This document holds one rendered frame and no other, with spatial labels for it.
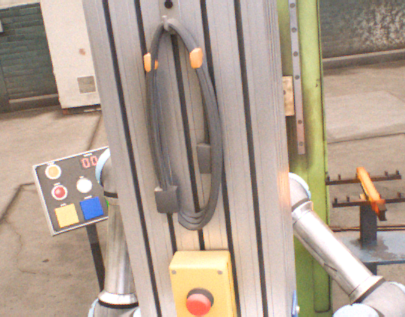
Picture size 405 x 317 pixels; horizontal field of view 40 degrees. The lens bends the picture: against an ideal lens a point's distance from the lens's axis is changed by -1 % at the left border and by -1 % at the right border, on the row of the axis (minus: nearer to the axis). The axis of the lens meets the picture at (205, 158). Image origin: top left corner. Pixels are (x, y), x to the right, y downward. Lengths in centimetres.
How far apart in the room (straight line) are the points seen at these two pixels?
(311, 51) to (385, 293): 124
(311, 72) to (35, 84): 640
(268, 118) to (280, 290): 28
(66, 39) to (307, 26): 549
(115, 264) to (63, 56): 627
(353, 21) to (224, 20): 783
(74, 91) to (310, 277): 547
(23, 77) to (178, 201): 771
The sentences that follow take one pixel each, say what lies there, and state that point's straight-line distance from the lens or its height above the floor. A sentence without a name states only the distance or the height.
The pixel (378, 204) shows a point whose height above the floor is 97.
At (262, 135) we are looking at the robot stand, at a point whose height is 165.
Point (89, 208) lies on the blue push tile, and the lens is 222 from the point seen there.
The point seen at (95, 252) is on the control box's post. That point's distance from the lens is 244.
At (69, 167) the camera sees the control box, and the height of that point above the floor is 116.
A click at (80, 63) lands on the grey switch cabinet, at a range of 762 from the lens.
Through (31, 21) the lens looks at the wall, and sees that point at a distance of 831.
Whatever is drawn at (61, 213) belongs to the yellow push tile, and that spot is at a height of 102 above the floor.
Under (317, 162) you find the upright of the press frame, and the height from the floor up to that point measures 94.
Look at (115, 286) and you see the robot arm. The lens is 152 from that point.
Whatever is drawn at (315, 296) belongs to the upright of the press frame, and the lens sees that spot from 290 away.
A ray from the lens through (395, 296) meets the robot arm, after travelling 150.
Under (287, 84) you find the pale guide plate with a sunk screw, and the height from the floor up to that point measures 133.
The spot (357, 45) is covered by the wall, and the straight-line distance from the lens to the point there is 864.
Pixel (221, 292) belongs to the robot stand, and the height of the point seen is 142.
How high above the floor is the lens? 190
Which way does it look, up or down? 21 degrees down
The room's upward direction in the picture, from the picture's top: 7 degrees counter-clockwise
